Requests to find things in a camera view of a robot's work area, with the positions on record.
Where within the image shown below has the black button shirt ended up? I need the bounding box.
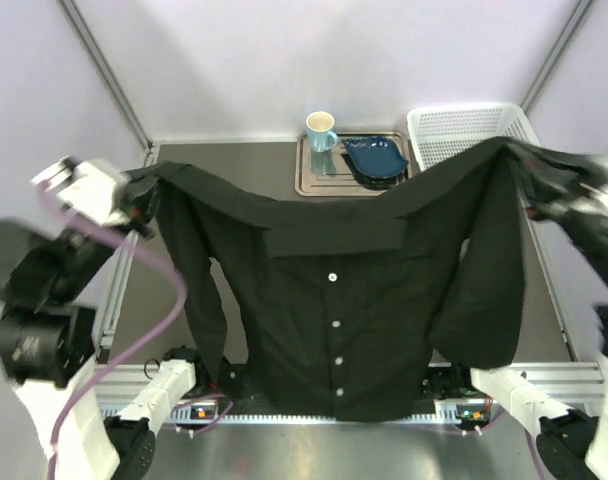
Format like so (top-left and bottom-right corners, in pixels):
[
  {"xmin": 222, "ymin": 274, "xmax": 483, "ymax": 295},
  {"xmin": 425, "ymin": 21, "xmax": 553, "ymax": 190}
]
[{"xmin": 131, "ymin": 137, "xmax": 540, "ymax": 422}]

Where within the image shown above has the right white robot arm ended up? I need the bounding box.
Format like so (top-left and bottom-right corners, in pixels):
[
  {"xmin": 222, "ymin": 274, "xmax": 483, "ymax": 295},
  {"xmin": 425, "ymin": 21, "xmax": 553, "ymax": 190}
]
[{"xmin": 470, "ymin": 145, "xmax": 608, "ymax": 479}]

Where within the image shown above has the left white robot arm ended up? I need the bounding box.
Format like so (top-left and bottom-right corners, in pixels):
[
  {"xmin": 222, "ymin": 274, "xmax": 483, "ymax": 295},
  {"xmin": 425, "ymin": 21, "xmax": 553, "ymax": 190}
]
[{"xmin": 0, "ymin": 173, "xmax": 197, "ymax": 479}]

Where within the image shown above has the white plastic basket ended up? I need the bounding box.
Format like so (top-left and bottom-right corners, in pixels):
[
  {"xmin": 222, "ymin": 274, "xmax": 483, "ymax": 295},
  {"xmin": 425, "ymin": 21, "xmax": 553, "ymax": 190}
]
[{"xmin": 406, "ymin": 102, "xmax": 540, "ymax": 171}]

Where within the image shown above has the dark blue plate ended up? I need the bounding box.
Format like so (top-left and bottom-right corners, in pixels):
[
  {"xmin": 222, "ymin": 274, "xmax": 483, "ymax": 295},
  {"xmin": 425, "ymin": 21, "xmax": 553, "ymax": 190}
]
[{"xmin": 342, "ymin": 136, "xmax": 408, "ymax": 179}]

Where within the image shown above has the light blue mug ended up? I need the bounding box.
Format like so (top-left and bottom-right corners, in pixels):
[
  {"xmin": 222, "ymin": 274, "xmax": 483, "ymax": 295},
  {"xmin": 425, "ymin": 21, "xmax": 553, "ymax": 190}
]
[{"xmin": 306, "ymin": 111, "xmax": 338, "ymax": 153}]

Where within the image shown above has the steel tray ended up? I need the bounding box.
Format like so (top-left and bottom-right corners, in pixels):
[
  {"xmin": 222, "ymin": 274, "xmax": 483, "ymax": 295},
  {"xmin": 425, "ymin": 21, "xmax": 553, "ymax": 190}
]
[{"xmin": 295, "ymin": 131, "xmax": 414, "ymax": 197}]

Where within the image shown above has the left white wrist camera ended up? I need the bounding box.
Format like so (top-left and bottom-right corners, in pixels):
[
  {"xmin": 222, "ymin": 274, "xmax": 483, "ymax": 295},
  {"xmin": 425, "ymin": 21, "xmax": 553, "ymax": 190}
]
[{"xmin": 31, "ymin": 157, "xmax": 130, "ymax": 227}]

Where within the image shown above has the aluminium frame rail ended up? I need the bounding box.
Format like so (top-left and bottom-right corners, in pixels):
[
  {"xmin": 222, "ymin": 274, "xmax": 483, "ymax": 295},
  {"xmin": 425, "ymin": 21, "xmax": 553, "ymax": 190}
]
[{"xmin": 95, "ymin": 362, "xmax": 603, "ymax": 426}]

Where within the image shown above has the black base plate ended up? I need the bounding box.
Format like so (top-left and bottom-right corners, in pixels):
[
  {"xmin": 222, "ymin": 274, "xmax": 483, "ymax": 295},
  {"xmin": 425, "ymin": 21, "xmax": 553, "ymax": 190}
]
[{"xmin": 209, "ymin": 363, "xmax": 485, "ymax": 419}]

